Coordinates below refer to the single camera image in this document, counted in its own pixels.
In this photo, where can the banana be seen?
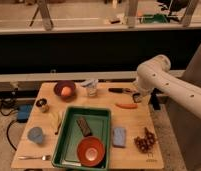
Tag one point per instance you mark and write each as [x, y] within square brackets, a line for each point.
[55, 120]

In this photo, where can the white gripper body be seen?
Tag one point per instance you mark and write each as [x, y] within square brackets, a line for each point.
[139, 94]

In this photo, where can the black handled knife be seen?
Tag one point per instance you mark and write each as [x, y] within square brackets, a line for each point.
[120, 90]

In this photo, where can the blue sponge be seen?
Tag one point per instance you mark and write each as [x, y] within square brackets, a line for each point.
[119, 137]

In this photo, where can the blue cup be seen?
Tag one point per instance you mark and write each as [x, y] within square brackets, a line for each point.
[35, 135]

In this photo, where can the purple bowl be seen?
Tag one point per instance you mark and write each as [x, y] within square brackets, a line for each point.
[61, 84]

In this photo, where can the dark chocolate bar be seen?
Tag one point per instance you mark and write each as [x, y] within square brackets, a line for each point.
[84, 127]

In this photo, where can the clear plastic cup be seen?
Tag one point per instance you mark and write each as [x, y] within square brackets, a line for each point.
[90, 86]

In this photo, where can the green plastic tray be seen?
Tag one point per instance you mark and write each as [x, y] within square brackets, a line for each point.
[65, 153]

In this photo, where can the wooden table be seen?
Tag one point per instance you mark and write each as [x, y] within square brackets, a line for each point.
[134, 120]

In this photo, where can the small dark tin can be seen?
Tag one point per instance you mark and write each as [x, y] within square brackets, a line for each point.
[42, 105]

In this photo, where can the blue power box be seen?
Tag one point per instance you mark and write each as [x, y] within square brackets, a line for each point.
[24, 113]

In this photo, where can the red bowl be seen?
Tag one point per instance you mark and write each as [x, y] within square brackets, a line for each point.
[90, 151]

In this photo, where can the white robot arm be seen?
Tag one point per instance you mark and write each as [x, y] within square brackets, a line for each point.
[153, 73]

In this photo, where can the bunch of dark grapes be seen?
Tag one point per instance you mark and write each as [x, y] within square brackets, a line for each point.
[146, 143]

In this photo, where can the silver fork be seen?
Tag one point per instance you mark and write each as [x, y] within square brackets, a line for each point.
[44, 157]

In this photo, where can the orange fruit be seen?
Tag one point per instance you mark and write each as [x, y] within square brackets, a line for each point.
[66, 91]

